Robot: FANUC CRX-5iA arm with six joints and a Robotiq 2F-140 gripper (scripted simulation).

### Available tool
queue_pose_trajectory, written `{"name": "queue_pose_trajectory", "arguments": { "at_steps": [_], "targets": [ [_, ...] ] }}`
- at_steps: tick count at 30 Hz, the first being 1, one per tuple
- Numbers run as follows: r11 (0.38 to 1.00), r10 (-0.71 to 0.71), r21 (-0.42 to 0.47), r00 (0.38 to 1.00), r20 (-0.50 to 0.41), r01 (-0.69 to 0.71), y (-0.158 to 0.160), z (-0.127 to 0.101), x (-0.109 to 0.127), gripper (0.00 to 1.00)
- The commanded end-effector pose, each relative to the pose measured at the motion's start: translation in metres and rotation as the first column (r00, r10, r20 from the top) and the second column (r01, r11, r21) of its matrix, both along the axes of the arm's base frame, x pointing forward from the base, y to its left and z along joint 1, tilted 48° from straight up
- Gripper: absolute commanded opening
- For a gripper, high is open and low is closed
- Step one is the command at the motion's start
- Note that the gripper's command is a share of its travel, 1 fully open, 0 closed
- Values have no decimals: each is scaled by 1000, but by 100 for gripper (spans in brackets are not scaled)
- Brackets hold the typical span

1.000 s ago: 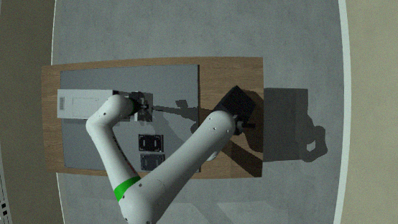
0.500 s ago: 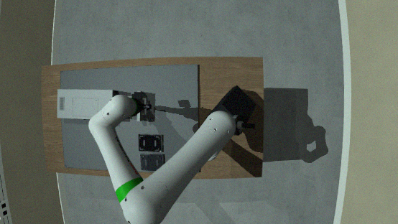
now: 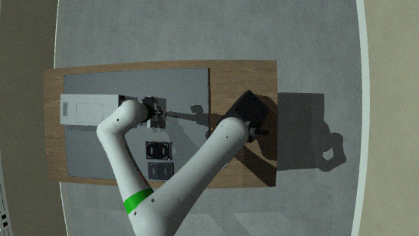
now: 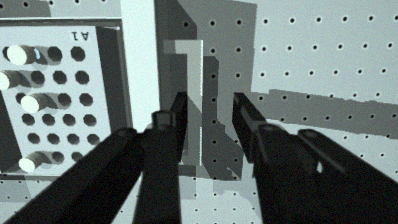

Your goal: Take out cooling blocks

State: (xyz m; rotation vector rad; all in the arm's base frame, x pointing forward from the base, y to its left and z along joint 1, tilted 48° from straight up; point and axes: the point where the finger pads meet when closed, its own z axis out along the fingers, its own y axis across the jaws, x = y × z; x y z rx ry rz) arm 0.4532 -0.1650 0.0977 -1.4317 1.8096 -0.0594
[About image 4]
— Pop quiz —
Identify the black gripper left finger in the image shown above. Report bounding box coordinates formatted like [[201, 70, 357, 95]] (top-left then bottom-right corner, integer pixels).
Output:
[[3, 92, 188, 224]]

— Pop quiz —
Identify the grey flat base plate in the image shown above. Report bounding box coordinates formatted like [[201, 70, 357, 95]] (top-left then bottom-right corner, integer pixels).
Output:
[[0, 0, 398, 224]]

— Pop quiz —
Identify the light grey block with holes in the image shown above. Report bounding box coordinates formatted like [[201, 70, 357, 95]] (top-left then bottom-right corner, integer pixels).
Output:
[[0, 90, 23, 174], [0, 26, 128, 175]]

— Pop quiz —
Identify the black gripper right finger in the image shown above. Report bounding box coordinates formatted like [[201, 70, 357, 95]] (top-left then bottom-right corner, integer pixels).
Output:
[[232, 92, 398, 224]]

